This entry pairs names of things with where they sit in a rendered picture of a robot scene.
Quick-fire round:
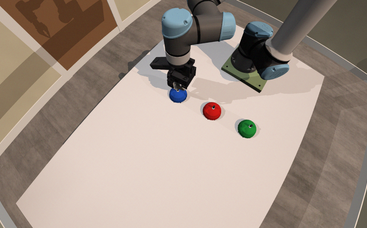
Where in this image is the green dome bell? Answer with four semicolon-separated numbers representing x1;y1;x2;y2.
238;120;256;138

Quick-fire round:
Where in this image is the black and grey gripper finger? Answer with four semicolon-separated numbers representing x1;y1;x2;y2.
167;77;185;91

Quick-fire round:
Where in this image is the red dome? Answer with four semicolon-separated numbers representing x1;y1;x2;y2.
203;102;221;120

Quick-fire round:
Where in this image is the blue dome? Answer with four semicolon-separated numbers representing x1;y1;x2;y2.
169;88;187;103

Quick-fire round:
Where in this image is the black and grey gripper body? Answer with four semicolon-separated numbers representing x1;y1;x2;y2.
167;58;196;89

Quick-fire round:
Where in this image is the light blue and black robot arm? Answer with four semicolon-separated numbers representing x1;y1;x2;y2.
150;0;337;80

